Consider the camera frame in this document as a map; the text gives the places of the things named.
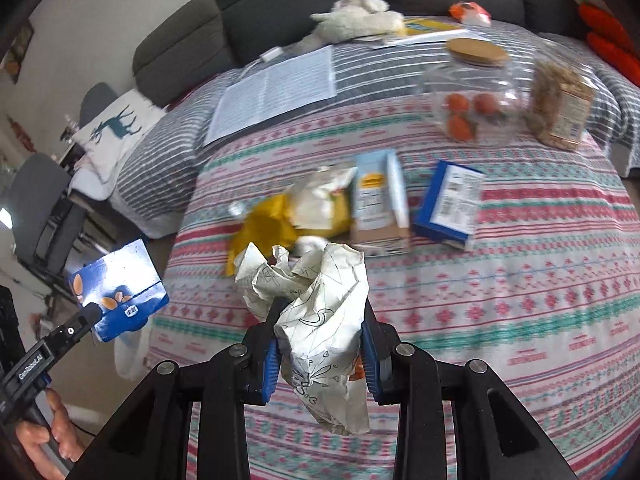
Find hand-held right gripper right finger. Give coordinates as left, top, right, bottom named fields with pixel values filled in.
left=360, top=304, right=581, bottom=480

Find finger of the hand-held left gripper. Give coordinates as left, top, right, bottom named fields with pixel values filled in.
left=45, top=306, right=102, bottom=357

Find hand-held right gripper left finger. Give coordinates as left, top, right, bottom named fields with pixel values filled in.
left=65, top=301, right=284, bottom=480

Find white round bin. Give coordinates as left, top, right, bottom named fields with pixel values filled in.
left=114, top=329, right=152, bottom=382

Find blue carton with almond print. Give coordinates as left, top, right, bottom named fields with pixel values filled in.
left=67, top=239, right=171, bottom=343

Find yellow and white snack bag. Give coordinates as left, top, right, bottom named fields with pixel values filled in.
left=226, top=165, right=358, bottom=277

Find light blue milk carton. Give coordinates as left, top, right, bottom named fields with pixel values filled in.
left=348, top=149, right=413, bottom=256

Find blue box with white label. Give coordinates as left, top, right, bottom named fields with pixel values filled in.
left=411, top=160, right=486, bottom=252

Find person's left hand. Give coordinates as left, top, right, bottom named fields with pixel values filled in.
left=15, top=389, right=84, bottom=480

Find grey chair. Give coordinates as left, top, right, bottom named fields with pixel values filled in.
left=80, top=82, right=119, bottom=126
left=0, top=152, right=90, bottom=286

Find red and green patterned blanket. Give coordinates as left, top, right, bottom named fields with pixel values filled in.
left=145, top=92, right=640, bottom=480

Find grey striped quilt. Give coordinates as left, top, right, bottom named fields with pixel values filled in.
left=67, top=25, right=640, bottom=239

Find white pillow with deer print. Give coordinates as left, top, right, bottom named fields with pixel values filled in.
left=72, top=89, right=166, bottom=183

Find white printed paper sheet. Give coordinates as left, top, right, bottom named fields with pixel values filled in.
left=202, top=45, right=337, bottom=147

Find glass jar with cork lid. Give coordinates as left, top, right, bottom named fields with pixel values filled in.
left=415, top=37, right=533, bottom=143

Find clear bag of crackers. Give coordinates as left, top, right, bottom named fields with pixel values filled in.
left=525, top=42, right=598, bottom=152

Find white plush toy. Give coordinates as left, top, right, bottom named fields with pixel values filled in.
left=300, top=0, right=406, bottom=52

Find yellow book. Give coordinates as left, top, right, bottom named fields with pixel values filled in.
left=400, top=17, right=463, bottom=38

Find orange snack packet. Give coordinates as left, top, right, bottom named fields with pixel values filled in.
left=448, top=1, right=493, bottom=28

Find red cushions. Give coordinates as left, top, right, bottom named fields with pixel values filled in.
left=577, top=4, right=640, bottom=86

